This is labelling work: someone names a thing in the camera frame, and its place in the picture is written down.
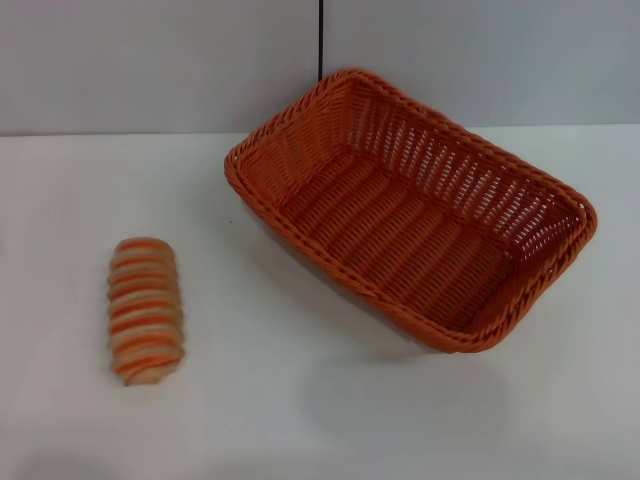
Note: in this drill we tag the orange woven plastic basket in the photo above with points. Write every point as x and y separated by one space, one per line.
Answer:
380 235

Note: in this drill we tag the orange striped bread roll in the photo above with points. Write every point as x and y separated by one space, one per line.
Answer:
146 310

